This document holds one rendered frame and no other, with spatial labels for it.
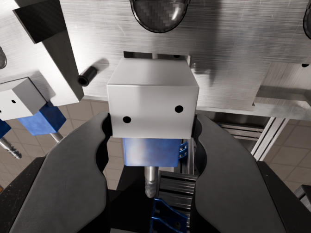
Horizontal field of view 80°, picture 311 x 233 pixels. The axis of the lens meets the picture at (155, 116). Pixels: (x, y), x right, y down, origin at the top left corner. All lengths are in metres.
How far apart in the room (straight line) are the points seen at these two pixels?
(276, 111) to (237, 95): 0.15
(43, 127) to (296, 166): 1.78
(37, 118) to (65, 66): 0.08
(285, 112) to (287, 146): 1.35
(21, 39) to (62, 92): 0.07
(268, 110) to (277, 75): 0.11
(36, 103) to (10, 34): 0.07
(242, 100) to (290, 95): 0.05
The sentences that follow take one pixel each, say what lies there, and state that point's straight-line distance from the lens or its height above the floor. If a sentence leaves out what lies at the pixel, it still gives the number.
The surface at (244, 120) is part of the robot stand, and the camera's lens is 1.11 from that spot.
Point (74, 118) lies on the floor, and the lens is 1.60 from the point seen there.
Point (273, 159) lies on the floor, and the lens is 1.74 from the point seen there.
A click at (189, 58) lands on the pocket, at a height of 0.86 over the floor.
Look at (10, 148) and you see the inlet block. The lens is 0.40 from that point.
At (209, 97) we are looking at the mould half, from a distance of 0.17.
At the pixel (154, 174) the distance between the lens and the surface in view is 0.18.
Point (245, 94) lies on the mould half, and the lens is 0.17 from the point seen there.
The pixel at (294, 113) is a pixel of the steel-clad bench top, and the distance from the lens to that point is 0.32.
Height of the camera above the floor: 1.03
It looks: 50 degrees down
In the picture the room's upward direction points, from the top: 167 degrees counter-clockwise
